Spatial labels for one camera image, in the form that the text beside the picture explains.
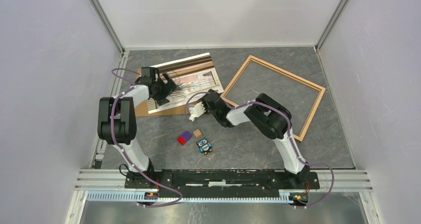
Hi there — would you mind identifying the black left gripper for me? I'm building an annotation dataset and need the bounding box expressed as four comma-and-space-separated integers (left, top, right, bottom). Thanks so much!
152, 73, 181, 106

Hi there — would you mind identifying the printed photo sheet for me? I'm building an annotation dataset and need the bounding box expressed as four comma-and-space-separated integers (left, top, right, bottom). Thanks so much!
153, 53, 224, 99

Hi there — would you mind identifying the wooden picture frame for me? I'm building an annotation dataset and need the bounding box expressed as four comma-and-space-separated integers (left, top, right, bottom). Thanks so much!
221, 55, 326, 142

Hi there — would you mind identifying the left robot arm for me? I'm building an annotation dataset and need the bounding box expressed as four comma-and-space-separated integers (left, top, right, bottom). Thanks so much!
97, 67, 179, 188

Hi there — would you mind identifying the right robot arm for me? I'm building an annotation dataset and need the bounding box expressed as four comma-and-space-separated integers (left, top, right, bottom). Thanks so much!
199, 89, 310, 188

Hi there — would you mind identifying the brown cardboard backing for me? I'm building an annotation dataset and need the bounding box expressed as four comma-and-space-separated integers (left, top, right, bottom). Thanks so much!
135, 69, 201, 117

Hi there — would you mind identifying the small tan wooden cube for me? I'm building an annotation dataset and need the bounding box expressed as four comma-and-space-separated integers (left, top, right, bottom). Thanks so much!
193, 129, 203, 139

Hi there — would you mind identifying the red and purple block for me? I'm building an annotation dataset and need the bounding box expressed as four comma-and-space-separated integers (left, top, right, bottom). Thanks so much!
177, 131, 192, 146

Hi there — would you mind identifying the blue owl figure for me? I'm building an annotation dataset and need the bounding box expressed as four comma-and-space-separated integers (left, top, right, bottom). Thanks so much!
196, 138, 212, 155

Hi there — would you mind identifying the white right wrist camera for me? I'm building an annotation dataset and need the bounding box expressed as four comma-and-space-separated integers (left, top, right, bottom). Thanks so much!
188, 102, 206, 122

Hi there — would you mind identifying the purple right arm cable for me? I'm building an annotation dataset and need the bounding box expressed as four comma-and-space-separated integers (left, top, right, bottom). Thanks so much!
184, 91, 336, 209

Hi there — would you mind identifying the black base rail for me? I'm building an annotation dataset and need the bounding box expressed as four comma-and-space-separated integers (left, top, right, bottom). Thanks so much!
125, 168, 320, 198

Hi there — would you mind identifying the white toothed cable tray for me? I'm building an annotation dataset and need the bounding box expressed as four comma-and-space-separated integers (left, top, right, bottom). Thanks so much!
86, 191, 293, 204

